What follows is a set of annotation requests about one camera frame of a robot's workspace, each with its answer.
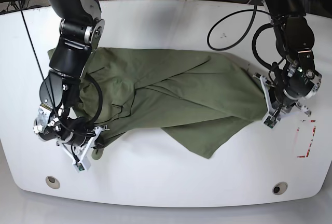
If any red tape rectangle marking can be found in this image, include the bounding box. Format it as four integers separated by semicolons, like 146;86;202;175
293;119;317;158

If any grey table grommet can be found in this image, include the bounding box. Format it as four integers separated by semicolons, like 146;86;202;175
45;176;60;190
272;182;288;195

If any right grey table grommet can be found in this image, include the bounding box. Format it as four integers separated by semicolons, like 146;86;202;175
272;182;288;195

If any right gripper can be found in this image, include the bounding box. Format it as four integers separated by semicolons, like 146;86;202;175
58;125;105;150

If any green T-shirt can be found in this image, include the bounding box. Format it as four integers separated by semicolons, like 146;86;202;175
85;48;267;159

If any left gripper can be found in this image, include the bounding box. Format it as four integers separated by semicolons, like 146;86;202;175
272;71;322;100

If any left grey table grommet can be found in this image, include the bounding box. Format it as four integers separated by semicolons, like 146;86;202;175
45;176;60;190

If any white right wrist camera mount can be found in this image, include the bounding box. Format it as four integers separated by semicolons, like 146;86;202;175
56;124;109;173

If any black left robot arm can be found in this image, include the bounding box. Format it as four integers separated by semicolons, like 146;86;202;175
228;0;322;114

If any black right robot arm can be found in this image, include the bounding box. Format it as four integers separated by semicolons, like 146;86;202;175
34;0;104;147

